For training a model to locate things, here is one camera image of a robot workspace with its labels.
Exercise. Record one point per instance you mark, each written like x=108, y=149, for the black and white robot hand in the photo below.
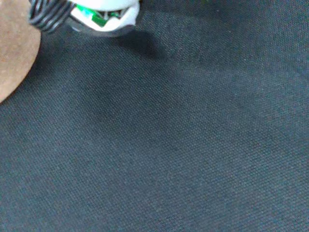
x=116, y=17

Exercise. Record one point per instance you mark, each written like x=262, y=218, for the black bench cloth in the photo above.
x=169, y=133

